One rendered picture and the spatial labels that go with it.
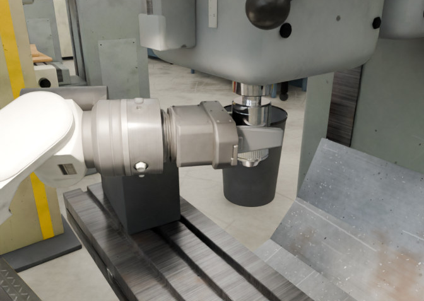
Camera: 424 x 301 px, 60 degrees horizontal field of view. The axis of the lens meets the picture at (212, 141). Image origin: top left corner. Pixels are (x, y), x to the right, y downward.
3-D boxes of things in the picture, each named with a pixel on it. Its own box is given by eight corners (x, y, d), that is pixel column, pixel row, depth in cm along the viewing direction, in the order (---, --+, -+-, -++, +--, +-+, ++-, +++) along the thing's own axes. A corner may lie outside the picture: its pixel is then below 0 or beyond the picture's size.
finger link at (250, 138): (279, 148, 44) (229, 151, 43) (281, 123, 43) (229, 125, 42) (284, 153, 43) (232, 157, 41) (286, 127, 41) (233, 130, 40)
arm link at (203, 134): (240, 110, 37) (119, 116, 35) (236, 194, 41) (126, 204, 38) (215, 82, 49) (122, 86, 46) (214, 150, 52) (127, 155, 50)
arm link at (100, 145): (123, 156, 36) (-1, 164, 34) (130, 191, 46) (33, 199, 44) (120, 64, 41) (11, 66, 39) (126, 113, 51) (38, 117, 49)
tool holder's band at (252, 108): (273, 105, 46) (273, 96, 45) (268, 116, 41) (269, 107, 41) (236, 101, 47) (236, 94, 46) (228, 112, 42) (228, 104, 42)
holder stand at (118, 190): (127, 236, 75) (118, 146, 68) (101, 188, 93) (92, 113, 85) (181, 219, 81) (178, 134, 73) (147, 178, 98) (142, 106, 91)
